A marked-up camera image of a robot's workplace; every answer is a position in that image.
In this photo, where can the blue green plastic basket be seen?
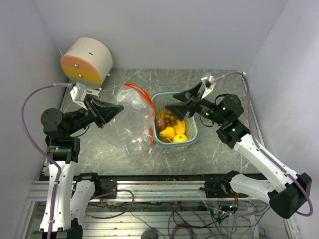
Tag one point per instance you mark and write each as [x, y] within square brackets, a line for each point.
[159, 101]

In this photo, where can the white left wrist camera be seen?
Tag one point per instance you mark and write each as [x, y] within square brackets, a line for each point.
[78, 93]

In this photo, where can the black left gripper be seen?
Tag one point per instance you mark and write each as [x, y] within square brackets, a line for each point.
[100, 112]

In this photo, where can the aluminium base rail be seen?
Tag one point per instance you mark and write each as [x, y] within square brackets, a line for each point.
[153, 191]

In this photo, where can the brown kiwi fruit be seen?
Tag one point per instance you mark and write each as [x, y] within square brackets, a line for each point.
[165, 140]

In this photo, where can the round white drawer box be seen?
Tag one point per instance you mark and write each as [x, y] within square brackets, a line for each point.
[88, 61]

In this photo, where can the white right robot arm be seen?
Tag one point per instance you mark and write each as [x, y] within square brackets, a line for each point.
[284, 189]

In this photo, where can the yellow mango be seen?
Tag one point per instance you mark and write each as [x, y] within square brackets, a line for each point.
[180, 127]

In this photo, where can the brown longan bunch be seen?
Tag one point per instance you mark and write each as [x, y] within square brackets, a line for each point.
[170, 118]

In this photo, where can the clear zip top bag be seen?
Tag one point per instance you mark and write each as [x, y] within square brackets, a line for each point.
[131, 129]

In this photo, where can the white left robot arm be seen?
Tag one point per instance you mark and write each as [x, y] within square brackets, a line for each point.
[63, 220]

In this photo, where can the small white metal block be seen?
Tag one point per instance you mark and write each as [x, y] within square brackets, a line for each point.
[93, 92]

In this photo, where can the yellow pear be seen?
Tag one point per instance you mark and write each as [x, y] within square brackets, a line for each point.
[169, 132]

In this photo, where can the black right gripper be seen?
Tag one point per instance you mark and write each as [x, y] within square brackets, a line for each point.
[189, 96]

